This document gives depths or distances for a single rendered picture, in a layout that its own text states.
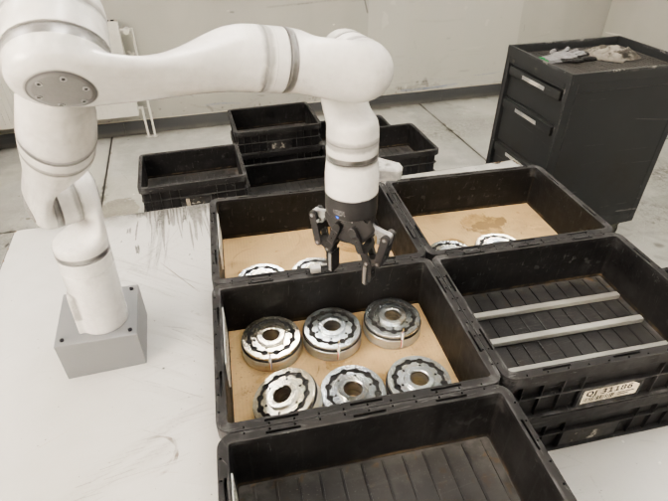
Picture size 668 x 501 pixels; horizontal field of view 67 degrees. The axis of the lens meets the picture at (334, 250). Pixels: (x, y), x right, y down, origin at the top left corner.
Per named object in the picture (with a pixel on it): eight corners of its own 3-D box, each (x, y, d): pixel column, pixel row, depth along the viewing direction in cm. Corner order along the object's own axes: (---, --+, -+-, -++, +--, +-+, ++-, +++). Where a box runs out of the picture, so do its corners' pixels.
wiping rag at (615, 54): (601, 65, 212) (603, 57, 210) (568, 52, 229) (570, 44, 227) (656, 60, 218) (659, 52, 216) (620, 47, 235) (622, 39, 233)
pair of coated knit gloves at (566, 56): (550, 67, 211) (552, 59, 209) (525, 55, 225) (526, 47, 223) (600, 62, 216) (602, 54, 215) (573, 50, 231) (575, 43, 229)
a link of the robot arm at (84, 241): (79, 152, 86) (101, 234, 96) (18, 167, 81) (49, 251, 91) (99, 175, 80) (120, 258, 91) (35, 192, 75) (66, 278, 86)
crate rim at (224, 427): (218, 445, 65) (216, 434, 64) (213, 295, 89) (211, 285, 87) (502, 393, 72) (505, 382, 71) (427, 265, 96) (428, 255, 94)
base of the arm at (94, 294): (79, 339, 96) (54, 271, 86) (79, 307, 103) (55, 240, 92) (130, 327, 99) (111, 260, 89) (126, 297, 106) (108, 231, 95)
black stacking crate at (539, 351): (490, 430, 78) (505, 383, 71) (423, 303, 101) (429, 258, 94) (708, 387, 85) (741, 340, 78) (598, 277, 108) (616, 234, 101)
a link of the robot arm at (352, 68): (394, 109, 60) (284, 106, 54) (361, 86, 66) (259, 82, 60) (408, 48, 56) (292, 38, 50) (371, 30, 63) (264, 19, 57)
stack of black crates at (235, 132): (245, 219, 249) (235, 133, 222) (237, 190, 272) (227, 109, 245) (323, 207, 258) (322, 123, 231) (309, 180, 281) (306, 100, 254)
